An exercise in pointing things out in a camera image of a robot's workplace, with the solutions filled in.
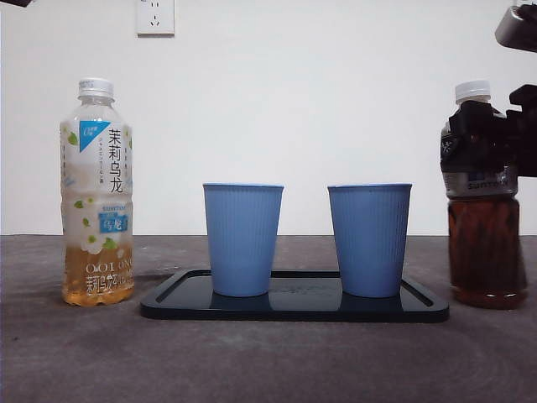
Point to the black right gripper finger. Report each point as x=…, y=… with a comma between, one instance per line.
x=478, y=124

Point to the dark oolong tea bottle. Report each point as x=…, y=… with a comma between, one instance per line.
x=486, y=252

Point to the pale jasmine tea bottle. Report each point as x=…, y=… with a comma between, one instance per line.
x=98, y=268

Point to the blue ribbed cup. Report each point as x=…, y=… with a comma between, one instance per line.
x=369, y=243
x=243, y=243

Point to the dark blue flat tray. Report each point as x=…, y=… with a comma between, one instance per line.
x=293, y=308

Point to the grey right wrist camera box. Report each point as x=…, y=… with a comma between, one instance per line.
x=518, y=29

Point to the white wall socket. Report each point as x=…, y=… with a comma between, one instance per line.
x=155, y=21

